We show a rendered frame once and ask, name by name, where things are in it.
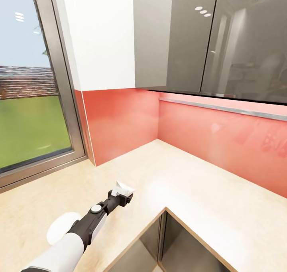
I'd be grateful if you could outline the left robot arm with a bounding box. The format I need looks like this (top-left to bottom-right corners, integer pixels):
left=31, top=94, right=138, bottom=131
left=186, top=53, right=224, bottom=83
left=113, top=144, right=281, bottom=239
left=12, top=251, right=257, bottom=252
left=21, top=186, right=133, bottom=272

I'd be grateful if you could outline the saucer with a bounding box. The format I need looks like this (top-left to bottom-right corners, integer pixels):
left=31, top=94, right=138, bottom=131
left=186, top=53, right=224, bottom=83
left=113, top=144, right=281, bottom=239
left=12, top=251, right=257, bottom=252
left=47, top=212, right=81, bottom=244

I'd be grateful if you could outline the paper coffee filter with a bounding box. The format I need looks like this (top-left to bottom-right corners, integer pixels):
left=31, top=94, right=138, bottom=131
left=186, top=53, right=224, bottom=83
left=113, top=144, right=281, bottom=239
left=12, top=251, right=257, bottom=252
left=116, top=181, right=135, bottom=194

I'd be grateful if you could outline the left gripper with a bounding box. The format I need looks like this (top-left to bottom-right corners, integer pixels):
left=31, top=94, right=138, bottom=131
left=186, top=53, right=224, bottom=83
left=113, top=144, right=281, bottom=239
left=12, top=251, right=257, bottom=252
left=107, top=191, right=133, bottom=210

